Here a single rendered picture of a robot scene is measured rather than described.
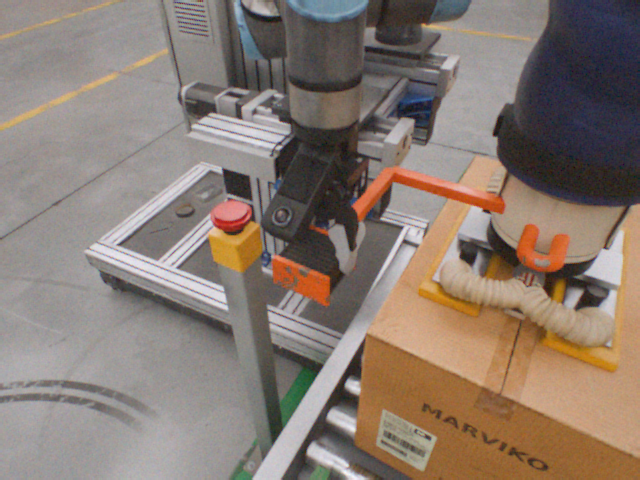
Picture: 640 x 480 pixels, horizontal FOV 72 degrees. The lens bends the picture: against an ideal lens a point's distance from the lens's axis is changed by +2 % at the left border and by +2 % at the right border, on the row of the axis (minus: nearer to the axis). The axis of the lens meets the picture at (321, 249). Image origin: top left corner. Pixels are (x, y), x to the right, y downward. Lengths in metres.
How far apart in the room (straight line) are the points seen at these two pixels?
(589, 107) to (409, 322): 0.37
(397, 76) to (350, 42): 1.10
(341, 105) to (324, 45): 0.06
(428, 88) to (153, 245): 1.29
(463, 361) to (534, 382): 0.09
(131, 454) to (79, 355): 0.51
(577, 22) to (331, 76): 0.28
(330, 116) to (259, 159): 0.65
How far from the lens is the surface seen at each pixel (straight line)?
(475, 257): 0.78
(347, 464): 1.02
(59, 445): 1.85
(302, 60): 0.44
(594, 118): 0.61
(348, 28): 0.43
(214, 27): 1.37
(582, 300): 0.79
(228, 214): 0.75
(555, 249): 0.68
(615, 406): 0.73
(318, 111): 0.45
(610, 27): 0.58
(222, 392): 1.75
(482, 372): 0.68
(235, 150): 1.12
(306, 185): 0.47
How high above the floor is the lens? 1.50
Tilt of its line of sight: 43 degrees down
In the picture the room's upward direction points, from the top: straight up
